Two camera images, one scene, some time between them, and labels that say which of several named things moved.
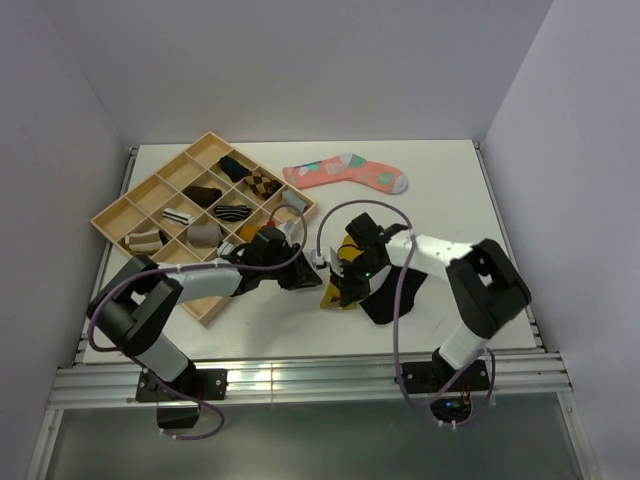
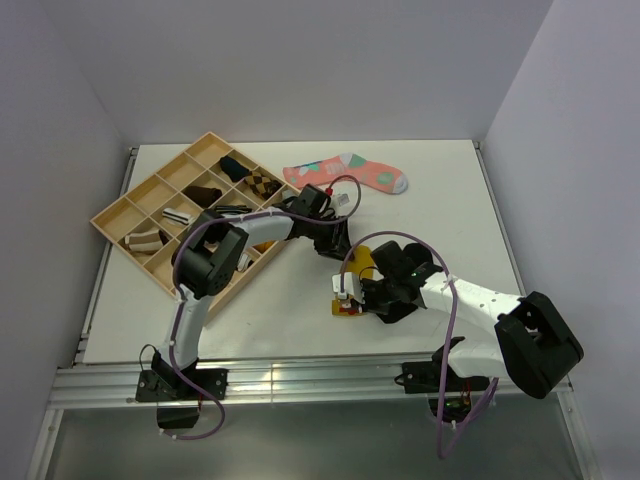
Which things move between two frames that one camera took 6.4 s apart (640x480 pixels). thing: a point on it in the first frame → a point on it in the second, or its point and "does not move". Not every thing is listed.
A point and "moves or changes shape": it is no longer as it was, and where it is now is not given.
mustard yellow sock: [347, 251] moves or changes shape
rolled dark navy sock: [235, 171] does not move
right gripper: [350, 290] → [367, 304]
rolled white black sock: [177, 216] does not move
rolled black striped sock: [232, 213] does not move
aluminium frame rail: [300, 380] does not move
